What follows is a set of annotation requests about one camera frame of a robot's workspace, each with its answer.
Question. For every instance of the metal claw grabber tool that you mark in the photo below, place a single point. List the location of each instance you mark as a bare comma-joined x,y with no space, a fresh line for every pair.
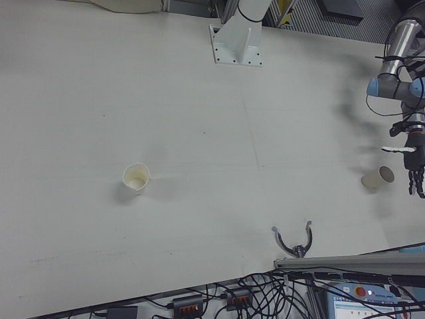
297,249

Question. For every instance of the aluminium rail profile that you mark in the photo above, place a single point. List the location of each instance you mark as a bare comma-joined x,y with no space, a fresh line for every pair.
348,262

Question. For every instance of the beige paper cup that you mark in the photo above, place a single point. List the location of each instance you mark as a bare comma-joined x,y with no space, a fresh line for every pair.
373,179

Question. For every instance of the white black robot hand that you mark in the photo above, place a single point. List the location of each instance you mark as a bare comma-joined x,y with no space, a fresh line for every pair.
415,159

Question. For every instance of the dark grey box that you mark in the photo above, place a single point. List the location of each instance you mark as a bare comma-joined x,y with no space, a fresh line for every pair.
342,8

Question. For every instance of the teach pendant with red button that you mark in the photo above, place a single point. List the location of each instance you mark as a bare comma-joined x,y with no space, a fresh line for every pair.
358,299

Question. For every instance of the black power adapter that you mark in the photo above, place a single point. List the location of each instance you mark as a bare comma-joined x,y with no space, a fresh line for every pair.
121,313

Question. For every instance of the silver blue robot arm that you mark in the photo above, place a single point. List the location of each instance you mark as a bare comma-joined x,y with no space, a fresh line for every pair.
400,43

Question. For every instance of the white column base mount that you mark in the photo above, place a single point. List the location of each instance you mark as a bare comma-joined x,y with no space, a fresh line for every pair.
237,40

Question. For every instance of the yellow black striped post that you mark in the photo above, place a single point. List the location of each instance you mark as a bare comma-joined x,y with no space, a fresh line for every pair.
285,15

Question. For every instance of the black orange power strip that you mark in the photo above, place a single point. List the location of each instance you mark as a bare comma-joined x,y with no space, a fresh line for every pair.
237,295
187,302

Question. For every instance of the white paper cup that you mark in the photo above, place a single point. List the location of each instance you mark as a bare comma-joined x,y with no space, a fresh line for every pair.
136,172

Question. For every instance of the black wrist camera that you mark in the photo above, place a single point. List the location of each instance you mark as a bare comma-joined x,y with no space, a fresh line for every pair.
398,128

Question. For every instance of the light blue plastic case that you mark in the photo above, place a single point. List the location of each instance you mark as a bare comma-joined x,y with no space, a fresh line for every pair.
413,250

